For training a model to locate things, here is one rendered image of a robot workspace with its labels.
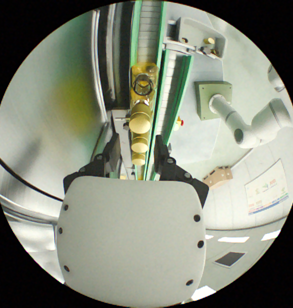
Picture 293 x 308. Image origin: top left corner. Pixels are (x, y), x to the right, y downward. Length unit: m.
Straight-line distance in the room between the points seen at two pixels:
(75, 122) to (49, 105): 0.08
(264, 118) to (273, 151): 3.34
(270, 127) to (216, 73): 0.42
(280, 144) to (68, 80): 3.77
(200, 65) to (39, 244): 0.75
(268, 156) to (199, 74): 3.42
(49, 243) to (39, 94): 0.21
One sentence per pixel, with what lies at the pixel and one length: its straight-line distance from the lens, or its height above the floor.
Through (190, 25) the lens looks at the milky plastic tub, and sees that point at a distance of 0.59.
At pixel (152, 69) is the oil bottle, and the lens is 0.20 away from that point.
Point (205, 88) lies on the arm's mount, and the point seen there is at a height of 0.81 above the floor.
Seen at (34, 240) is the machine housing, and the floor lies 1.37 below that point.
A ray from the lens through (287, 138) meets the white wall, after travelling 3.65.
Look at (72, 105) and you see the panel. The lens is 0.21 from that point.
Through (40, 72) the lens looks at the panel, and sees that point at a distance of 0.17.
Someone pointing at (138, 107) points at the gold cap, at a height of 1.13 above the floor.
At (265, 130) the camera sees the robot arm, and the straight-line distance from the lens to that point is 0.37.
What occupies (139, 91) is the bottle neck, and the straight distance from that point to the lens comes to 0.15.
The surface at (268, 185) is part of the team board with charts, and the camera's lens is 3.76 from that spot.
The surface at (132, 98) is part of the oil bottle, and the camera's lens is 0.21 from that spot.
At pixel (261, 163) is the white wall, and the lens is 3.82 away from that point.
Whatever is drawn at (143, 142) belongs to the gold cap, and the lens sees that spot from 0.19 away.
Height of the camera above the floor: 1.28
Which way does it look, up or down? 34 degrees down
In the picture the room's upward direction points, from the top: 179 degrees counter-clockwise
